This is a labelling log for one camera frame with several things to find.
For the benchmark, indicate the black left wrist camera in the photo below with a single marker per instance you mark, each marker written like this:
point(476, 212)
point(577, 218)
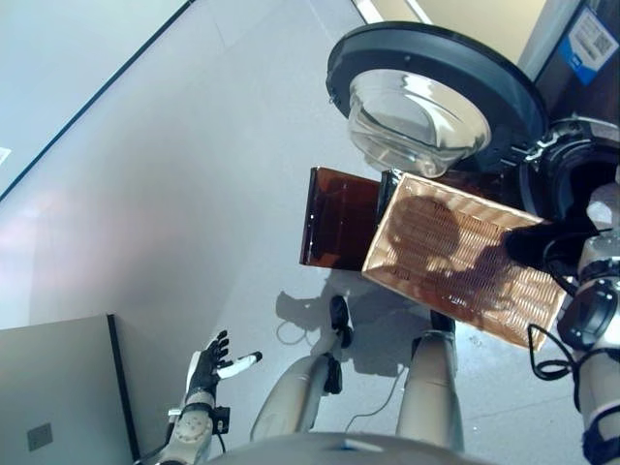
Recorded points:
point(223, 419)

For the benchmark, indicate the dark grey washing machine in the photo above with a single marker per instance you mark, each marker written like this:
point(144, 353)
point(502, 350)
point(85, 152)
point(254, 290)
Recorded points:
point(571, 160)

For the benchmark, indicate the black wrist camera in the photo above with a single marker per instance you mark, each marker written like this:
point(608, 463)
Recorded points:
point(223, 419)
point(588, 315)

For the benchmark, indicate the grey wall socket plate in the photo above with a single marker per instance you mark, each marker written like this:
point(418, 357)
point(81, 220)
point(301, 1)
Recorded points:
point(39, 436)

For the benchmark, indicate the round glass washer door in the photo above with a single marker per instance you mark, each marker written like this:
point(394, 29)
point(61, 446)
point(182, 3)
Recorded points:
point(436, 72)

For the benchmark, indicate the right five-finger robot hand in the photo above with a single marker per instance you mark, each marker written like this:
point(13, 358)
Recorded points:
point(603, 203)

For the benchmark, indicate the white framed wall panel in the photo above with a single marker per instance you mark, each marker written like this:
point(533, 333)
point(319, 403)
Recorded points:
point(3, 156)

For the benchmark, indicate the left five-finger robot hand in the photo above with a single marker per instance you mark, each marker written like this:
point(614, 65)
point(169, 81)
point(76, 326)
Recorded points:
point(203, 370)

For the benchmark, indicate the silver robot torso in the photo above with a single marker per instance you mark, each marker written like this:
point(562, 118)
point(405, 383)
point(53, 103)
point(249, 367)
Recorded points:
point(349, 450)

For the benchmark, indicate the grey box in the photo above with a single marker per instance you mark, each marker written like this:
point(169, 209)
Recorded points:
point(53, 387)

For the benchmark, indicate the silver right robot leg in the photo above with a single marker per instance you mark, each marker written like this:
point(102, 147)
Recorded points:
point(431, 387)

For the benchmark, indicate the wicker laundry basket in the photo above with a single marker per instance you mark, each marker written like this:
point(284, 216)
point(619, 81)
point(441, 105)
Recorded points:
point(436, 252)

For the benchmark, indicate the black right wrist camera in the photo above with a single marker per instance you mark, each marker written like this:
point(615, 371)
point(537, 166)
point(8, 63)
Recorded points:
point(588, 315)

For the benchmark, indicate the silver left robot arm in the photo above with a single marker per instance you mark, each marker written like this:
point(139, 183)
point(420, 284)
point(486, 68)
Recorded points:
point(191, 428)

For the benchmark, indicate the blue white barcode sticker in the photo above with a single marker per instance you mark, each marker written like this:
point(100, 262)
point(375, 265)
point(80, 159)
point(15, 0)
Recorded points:
point(588, 43)

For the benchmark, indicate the white counter cabinet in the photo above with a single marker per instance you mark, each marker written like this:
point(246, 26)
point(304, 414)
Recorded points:
point(387, 9)

